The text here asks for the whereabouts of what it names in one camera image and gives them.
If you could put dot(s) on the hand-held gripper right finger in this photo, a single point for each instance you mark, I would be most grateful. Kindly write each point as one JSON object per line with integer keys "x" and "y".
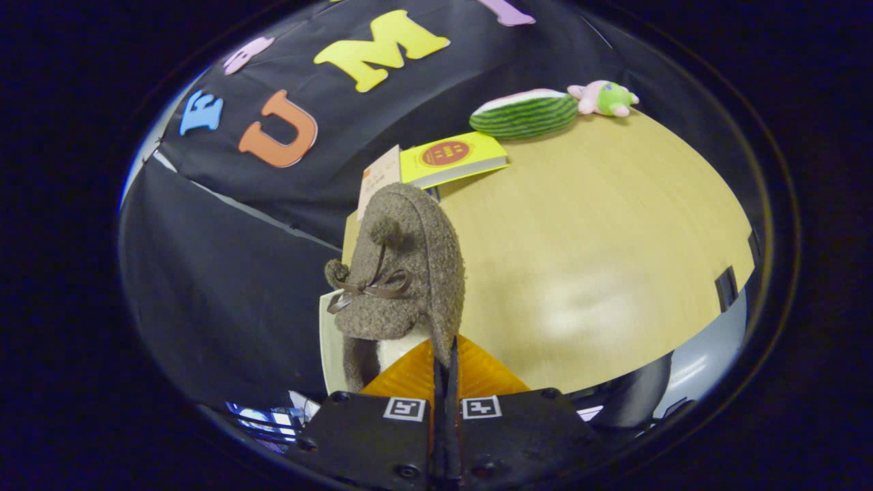
{"x": 525, "y": 436}

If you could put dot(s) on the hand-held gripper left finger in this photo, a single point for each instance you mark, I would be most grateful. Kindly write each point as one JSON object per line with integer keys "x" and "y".
{"x": 368, "y": 436}

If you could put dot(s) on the yellow book with red circle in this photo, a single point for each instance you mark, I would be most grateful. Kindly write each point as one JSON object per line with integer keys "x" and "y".
{"x": 453, "y": 155}

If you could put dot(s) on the brown fuzzy slipper shoe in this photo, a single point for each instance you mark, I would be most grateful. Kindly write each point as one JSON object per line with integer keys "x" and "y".
{"x": 423, "y": 245}

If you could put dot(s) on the pink and green plush toy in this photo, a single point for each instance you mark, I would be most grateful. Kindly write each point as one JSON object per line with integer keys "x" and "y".
{"x": 607, "y": 99}

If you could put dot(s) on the small dark flat object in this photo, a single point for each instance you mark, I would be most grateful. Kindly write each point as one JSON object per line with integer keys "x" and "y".
{"x": 726, "y": 288}

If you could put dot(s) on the pale green fabric storage box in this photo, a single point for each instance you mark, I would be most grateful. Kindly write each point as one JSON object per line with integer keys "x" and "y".
{"x": 331, "y": 354}

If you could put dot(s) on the beige paperback book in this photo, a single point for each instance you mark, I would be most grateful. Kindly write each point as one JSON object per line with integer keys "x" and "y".
{"x": 378, "y": 177}

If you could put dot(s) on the blue printed packaging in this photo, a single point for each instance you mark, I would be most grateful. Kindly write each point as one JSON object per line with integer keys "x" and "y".
{"x": 262, "y": 423}

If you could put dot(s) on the watermelon slice plush toy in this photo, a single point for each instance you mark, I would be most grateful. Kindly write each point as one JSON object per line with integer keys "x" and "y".
{"x": 525, "y": 114}

